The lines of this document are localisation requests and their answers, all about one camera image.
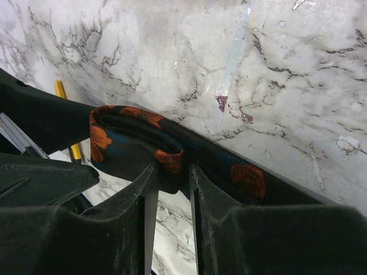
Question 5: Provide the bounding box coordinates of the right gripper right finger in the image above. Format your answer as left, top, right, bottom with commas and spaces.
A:
189, 164, 366, 274

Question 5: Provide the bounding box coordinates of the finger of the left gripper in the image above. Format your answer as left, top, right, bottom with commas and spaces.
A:
1, 69, 94, 154
1, 153, 99, 206

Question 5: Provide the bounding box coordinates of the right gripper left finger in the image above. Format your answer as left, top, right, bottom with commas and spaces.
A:
1, 163, 158, 274

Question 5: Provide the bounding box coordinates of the black orange floral tie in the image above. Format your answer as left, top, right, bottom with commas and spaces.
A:
89, 105, 319, 206

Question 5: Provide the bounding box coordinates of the small yellow black cutter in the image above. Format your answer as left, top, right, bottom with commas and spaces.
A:
54, 79, 83, 166

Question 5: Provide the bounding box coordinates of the aluminium extrusion rail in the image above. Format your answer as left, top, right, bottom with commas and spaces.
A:
1, 112, 50, 159

